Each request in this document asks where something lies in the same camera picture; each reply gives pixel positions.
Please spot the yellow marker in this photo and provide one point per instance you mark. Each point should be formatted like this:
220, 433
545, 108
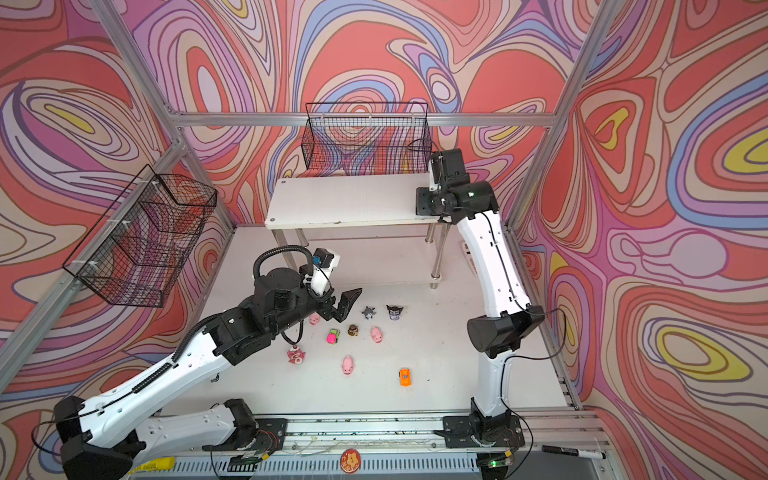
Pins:
157, 465

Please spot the pink green toy car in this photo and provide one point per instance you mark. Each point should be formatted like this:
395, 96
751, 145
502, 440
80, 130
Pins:
333, 336

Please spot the pink pig toy centre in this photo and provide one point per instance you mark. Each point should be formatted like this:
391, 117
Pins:
376, 335

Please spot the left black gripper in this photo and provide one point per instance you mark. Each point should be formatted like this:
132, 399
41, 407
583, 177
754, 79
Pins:
344, 305

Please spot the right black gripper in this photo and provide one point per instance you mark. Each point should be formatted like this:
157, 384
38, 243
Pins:
422, 202

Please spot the white shelf table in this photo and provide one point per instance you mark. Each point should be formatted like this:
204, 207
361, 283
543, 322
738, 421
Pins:
369, 221

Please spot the red pink bear toy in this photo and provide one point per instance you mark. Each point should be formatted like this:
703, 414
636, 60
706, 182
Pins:
296, 355

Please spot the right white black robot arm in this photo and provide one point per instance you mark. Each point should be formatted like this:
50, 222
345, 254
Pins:
509, 315

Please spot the left black wire basket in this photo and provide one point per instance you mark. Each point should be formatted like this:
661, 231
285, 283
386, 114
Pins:
147, 246

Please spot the dark purple figure toy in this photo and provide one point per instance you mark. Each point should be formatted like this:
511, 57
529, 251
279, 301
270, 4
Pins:
394, 312

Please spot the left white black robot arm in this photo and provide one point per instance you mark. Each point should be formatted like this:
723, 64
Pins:
108, 435

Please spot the orange toy car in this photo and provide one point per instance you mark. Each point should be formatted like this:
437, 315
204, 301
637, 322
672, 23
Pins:
405, 377

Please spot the black white marker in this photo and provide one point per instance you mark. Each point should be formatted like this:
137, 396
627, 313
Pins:
574, 452

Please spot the black wire basket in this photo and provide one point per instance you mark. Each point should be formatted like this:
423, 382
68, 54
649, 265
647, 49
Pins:
147, 246
361, 138

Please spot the pink pig toy front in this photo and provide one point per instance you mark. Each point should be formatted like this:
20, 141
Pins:
348, 365

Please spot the grey shark toy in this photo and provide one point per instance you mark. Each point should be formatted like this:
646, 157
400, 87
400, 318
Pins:
369, 312

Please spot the red round sticker badge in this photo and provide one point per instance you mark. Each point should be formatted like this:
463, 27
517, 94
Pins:
350, 461

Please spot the back black wire basket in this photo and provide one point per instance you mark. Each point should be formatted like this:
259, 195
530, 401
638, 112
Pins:
361, 138

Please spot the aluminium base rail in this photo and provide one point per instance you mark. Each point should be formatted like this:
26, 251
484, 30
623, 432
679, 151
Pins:
403, 446

